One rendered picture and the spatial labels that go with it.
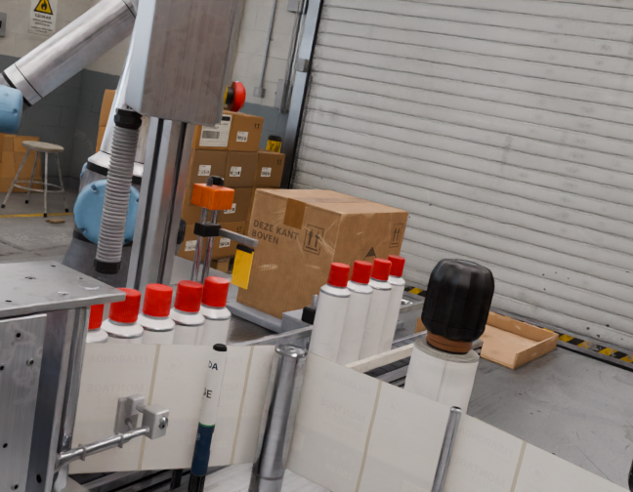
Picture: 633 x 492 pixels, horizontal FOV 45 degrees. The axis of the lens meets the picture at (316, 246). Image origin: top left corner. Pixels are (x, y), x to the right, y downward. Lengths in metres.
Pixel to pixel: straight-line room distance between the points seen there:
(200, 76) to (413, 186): 4.81
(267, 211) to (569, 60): 3.90
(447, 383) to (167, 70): 0.51
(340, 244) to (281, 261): 0.15
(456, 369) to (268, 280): 0.83
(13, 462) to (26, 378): 0.07
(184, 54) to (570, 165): 4.55
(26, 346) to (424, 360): 0.51
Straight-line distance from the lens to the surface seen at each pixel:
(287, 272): 1.69
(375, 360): 1.38
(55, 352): 0.69
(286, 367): 0.85
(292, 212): 1.67
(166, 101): 0.93
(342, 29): 6.09
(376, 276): 1.36
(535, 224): 5.39
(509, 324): 2.12
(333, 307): 1.25
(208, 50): 0.93
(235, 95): 0.96
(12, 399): 0.66
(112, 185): 0.99
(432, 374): 0.97
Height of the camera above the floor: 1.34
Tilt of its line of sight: 11 degrees down
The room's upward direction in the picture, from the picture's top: 11 degrees clockwise
